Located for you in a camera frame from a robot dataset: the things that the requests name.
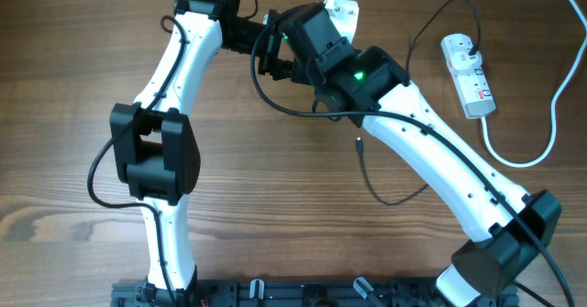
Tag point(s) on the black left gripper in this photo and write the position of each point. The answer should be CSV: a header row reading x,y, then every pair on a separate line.
x,y
271,51

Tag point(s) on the white power strip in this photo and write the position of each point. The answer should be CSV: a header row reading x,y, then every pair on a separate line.
x,y
473,90

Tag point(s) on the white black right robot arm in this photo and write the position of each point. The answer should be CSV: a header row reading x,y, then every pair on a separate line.
x,y
506,226

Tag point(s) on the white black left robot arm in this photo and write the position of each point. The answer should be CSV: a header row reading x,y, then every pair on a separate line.
x,y
156,153

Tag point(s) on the white USB wall charger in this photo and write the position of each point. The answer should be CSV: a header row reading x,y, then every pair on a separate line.
x,y
462,63

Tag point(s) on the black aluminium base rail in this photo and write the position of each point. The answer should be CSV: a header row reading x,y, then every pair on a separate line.
x,y
232,293

